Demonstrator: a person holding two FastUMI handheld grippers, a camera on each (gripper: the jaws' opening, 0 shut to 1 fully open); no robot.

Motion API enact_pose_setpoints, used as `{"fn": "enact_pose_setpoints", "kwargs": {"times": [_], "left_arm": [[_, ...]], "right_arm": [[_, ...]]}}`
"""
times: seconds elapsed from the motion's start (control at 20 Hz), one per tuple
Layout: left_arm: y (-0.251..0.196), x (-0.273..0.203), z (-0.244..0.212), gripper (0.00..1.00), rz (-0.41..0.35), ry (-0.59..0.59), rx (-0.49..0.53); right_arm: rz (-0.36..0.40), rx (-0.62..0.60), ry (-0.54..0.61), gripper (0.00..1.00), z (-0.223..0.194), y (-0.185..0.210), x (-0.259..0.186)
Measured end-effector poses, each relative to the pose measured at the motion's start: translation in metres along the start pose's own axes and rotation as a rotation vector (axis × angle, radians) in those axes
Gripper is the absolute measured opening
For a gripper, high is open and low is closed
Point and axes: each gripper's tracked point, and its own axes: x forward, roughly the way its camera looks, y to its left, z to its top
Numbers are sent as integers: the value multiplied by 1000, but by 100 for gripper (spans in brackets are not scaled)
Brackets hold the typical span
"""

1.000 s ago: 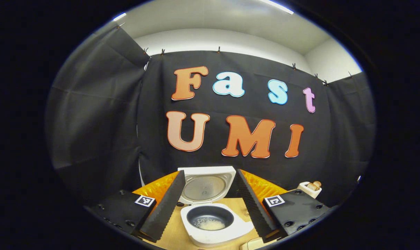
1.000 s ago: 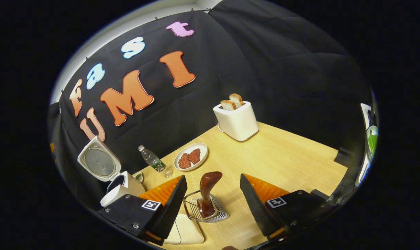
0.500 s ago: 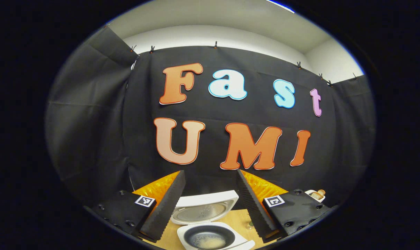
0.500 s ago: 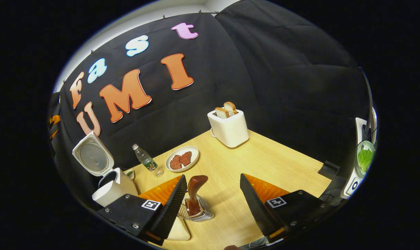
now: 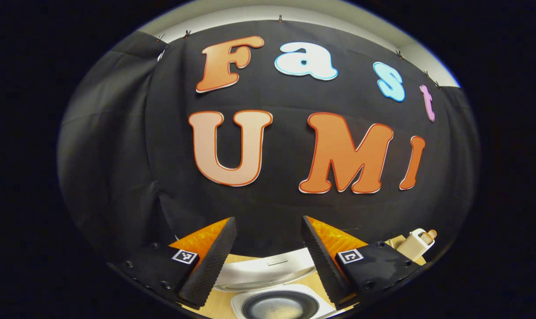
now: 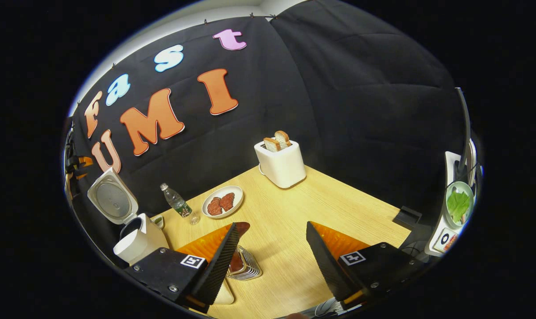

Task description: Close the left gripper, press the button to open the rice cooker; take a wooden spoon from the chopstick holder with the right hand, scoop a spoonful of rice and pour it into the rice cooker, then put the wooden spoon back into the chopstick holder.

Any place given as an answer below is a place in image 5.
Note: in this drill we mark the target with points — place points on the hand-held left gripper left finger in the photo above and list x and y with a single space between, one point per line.
215 261

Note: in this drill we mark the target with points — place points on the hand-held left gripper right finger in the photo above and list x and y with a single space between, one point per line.
323 266

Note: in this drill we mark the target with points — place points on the white rice cooker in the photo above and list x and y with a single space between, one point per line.
277 305

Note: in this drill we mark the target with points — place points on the white toaster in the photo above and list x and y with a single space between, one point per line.
412 248

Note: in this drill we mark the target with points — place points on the toast slices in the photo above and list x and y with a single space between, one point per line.
429 235

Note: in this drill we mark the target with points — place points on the black backdrop cloth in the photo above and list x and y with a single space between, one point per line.
285 97

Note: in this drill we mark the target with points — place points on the row of black cloth clips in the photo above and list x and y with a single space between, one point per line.
280 19

